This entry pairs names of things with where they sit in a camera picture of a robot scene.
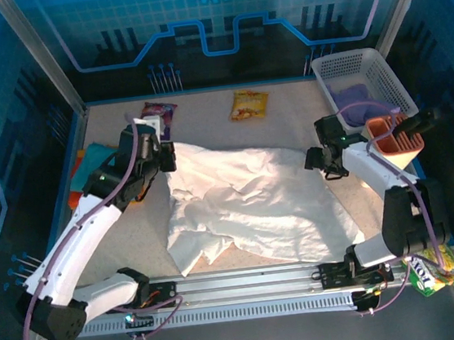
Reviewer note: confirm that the white t-shirt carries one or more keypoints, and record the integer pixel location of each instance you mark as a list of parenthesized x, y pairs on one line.
[(255, 199)]

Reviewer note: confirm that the yellow snack bag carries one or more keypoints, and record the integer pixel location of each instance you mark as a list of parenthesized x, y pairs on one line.
[(249, 105)]

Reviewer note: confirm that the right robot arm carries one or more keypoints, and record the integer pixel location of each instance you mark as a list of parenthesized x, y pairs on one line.
[(374, 169)]

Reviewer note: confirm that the purple t-shirt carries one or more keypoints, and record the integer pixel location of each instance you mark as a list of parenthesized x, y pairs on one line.
[(352, 102)]

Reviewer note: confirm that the purple candy bag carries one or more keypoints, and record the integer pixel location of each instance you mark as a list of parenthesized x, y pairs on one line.
[(164, 109)]

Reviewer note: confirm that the cream and orange utensil holder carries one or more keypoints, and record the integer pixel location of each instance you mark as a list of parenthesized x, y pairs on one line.
[(405, 153)]

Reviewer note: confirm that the white plastic basket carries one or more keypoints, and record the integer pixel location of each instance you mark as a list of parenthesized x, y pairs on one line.
[(388, 73)]

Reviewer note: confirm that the black utensil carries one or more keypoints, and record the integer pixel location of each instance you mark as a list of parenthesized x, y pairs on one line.
[(420, 121)]

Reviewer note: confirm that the black connector box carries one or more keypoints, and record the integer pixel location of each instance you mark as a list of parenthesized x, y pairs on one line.
[(139, 322), (367, 301)]

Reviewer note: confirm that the green candy bag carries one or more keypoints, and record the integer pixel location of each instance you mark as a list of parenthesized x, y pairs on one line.
[(432, 278)]

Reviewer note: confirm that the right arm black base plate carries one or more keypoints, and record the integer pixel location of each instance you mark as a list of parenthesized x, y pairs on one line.
[(333, 276)]

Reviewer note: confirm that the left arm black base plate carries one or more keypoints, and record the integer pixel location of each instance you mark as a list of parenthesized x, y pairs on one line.
[(165, 294)]

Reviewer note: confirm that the aluminium front rail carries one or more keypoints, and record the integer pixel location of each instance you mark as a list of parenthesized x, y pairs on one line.
[(244, 285)]

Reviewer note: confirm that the aluminium frame post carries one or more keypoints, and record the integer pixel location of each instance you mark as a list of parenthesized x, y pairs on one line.
[(401, 4), (41, 55)]

